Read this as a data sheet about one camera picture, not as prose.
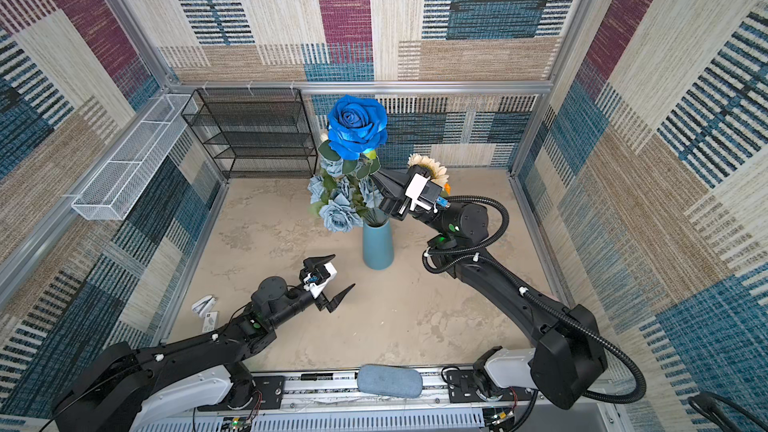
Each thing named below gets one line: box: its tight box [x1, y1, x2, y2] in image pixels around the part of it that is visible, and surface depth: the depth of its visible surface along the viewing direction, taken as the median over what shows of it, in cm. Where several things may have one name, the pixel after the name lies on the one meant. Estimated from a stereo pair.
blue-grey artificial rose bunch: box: [308, 156, 389, 233], surface depth 70 cm
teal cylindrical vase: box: [363, 219, 395, 270], surface depth 87 cm
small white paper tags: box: [192, 295, 219, 333], surface depth 87 cm
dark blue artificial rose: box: [327, 95, 388, 161], surface depth 34 cm
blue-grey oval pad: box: [357, 364, 423, 398], surface depth 74 cm
